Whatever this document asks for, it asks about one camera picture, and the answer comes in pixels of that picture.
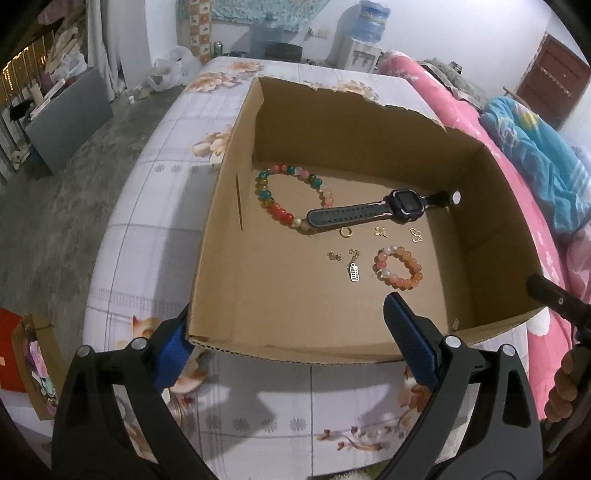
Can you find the grey fuzzy blanket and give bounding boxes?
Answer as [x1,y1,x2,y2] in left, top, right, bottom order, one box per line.
[422,58,485,112]

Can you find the blue printed blanket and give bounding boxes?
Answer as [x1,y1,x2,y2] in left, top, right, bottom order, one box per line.
[479,96,591,237]

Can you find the white plastic bag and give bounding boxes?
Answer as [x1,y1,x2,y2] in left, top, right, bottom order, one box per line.
[147,45,201,92]

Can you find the dark blue smartwatch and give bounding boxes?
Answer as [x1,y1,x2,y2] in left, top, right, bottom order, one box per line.
[306,188,462,230]

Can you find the white curtain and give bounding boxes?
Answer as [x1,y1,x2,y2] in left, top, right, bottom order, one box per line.
[85,0,127,100]

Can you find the metal railing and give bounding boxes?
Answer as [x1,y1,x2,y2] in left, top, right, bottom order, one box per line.
[0,34,51,185]

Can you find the blue patterned wall cloth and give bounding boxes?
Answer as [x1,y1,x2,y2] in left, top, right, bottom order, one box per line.
[178,0,333,26]

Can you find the grey cabinet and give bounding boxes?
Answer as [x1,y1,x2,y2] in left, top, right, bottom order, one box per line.
[25,67,115,176]

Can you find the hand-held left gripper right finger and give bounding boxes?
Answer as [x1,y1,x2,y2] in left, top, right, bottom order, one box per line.
[383,292,543,480]

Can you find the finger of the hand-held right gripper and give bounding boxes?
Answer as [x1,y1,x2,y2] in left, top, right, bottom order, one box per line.
[527,274,591,330]

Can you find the black round bag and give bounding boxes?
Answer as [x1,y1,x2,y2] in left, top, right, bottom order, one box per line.
[267,42,304,62]

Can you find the person's right hand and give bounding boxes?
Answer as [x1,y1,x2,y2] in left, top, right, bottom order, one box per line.
[545,353,577,422]

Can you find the multicolour bead bracelet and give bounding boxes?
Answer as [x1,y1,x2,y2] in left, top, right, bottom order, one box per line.
[256,162,335,232]

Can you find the red paper bag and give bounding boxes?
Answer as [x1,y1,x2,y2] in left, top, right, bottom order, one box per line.
[0,308,29,393]

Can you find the white water dispenser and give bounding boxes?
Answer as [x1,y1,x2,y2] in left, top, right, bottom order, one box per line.
[336,34,384,72]

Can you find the orange pink bead bracelet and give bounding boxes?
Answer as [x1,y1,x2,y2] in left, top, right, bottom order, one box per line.
[373,244,424,289]

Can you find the brown cardboard box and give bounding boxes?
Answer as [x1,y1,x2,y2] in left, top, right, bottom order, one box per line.
[187,76,552,365]

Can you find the white flat box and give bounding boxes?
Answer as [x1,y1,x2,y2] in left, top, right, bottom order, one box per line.
[28,78,68,116]

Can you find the brown wooden door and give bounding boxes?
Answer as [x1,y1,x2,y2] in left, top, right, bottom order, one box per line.
[515,33,591,131]

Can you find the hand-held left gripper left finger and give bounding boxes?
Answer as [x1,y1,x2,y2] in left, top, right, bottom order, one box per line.
[52,302,218,480]

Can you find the small cardboard box with clutter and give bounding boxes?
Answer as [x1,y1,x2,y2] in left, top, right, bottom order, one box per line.
[10,314,68,422]

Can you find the pale stuffed plastic bag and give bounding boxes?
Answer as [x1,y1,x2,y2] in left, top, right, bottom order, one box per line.
[44,28,88,79]

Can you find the pink hanging clothes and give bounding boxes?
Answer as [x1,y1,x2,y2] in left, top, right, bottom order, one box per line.
[37,0,77,24]

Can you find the checkered patterned cloth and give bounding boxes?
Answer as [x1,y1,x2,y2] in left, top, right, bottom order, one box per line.
[189,9,214,65]

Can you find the clear water jug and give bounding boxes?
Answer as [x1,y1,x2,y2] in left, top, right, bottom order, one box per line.
[250,13,284,49]

